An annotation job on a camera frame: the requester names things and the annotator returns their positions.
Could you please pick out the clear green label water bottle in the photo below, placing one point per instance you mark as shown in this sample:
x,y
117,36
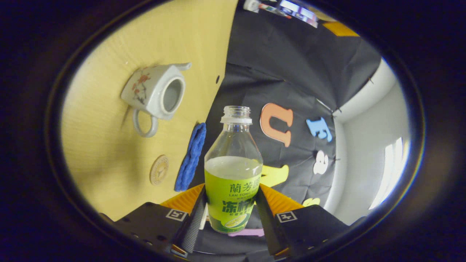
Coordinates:
x,y
233,189

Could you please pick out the round wooden coaster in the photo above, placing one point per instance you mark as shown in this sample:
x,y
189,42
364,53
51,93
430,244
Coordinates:
x,y
159,170

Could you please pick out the blue towel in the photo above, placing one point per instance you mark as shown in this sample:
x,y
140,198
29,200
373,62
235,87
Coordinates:
x,y
191,156

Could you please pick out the red cap plastic bottle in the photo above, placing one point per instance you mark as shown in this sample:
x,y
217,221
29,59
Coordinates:
x,y
260,5

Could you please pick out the computer monitor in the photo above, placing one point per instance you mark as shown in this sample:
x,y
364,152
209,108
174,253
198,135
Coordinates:
x,y
298,12

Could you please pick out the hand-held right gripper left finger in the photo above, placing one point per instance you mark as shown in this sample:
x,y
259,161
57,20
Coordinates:
x,y
194,225

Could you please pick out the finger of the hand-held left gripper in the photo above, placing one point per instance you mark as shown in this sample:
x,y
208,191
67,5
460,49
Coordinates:
x,y
340,29

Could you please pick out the black backdrop cloth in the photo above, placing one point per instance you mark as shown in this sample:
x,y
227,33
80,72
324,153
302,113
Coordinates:
x,y
291,72

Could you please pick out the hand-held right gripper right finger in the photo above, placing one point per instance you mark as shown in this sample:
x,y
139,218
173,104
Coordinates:
x,y
264,218

